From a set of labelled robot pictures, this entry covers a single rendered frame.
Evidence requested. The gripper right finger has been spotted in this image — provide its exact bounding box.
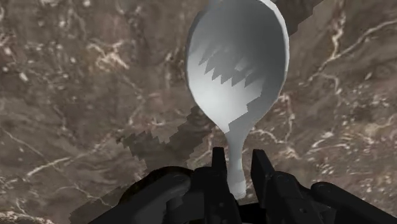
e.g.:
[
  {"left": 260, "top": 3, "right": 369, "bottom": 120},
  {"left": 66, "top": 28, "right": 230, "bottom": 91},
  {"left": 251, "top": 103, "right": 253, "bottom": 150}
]
[{"left": 250, "top": 148, "right": 397, "bottom": 224}]

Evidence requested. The white spoon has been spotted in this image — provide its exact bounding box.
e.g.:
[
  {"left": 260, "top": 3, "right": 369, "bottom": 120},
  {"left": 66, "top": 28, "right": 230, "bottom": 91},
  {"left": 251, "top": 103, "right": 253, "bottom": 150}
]
[{"left": 185, "top": 0, "right": 291, "bottom": 200}]

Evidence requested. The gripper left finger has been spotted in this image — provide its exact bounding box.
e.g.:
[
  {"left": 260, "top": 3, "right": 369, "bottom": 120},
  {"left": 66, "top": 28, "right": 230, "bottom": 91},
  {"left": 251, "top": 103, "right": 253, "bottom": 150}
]
[{"left": 88, "top": 146, "right": 242, "bottom": 224}]

